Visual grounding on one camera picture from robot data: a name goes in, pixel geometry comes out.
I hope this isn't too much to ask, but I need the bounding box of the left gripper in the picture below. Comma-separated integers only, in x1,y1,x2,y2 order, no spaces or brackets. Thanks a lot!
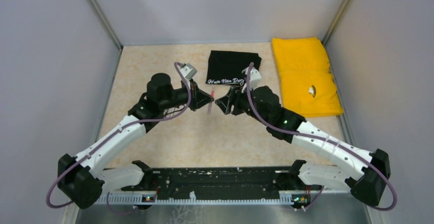
160,78,214,111

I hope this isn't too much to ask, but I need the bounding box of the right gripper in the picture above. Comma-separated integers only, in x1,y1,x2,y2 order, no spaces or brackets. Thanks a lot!
215,82,270,126

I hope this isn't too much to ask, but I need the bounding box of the thin pink pen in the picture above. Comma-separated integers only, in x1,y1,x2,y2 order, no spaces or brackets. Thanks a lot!
207,87,215,115

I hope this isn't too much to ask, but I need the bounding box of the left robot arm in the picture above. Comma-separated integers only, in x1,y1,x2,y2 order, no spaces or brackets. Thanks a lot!
46,73,214,209

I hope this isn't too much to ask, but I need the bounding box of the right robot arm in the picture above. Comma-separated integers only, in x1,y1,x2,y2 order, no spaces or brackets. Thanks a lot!
215,86,390,210

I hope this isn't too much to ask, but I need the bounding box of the black folded t-shirt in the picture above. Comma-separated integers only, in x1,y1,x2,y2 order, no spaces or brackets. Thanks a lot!
205,50,262,85

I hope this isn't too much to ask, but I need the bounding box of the yellow folded t-shirt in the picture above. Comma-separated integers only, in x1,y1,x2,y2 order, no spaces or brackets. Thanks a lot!
271,37,344,117

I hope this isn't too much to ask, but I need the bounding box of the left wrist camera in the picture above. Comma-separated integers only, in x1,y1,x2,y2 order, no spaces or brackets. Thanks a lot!
179,63,197,81

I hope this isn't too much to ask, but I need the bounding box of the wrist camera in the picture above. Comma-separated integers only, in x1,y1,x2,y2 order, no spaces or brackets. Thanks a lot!
179,63,197,81
242,67,262,93

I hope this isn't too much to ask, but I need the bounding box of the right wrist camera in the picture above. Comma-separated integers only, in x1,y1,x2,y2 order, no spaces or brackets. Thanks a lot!
242,67,262,93

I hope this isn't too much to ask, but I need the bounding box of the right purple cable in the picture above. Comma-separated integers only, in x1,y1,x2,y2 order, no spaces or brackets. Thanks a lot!
245,62,398,212

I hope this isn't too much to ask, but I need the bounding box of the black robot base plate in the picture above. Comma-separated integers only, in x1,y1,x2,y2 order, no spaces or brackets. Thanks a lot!
122,166,321,201

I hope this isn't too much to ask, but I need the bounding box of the aluminium frame rail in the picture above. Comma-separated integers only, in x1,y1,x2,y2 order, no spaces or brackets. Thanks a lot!
71,170,378,206

